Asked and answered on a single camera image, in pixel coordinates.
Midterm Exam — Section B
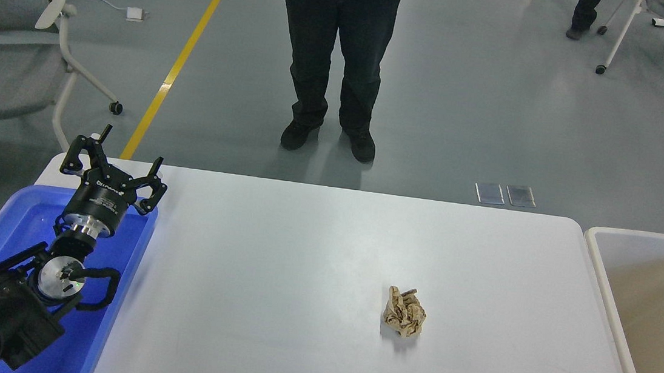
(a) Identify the metal floor plate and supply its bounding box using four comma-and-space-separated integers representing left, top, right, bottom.
475, 182, 505, 206
506, 184, 536, 209

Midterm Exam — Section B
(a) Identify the metal floor plate left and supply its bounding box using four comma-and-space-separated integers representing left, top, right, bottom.
475, 182, 505, 206

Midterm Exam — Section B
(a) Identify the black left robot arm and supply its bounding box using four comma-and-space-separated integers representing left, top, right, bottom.
0, 126, 167, 370

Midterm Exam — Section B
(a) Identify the metal floor plate right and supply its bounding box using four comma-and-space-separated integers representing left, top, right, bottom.
506, 184, 536, 209

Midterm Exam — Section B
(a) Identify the white power adapter with cable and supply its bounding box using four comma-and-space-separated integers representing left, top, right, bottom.
86, 0, 146, 22

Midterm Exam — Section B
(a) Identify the blue plastic tray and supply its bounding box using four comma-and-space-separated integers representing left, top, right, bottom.
0, 180, 161, 373

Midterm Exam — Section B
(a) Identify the person in black trousers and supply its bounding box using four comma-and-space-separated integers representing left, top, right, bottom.
264, 0, 404, 166

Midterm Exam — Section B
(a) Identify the crumpled brown paper ball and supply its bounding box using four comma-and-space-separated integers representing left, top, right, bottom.
381, 285, 428, 338

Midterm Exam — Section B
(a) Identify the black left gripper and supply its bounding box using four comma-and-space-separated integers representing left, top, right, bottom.
59, 124, 167, 238

